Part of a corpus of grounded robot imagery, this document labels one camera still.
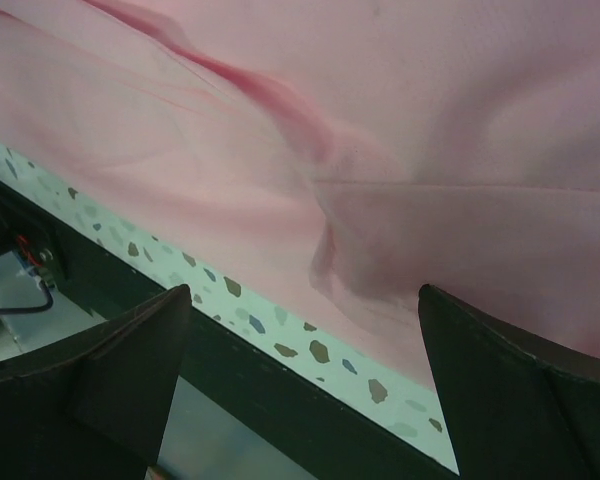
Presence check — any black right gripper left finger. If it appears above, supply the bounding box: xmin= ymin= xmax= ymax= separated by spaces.
xmin=0 ymin=285 xmax=192 ymax=480

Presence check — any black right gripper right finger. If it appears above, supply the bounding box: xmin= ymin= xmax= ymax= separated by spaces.
xmin=418 ymin=285 xmax=600 ymax=479

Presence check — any pink t shirt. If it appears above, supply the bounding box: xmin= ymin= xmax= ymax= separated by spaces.
xmin=0 ymin=1 xmax=600 ymax=383

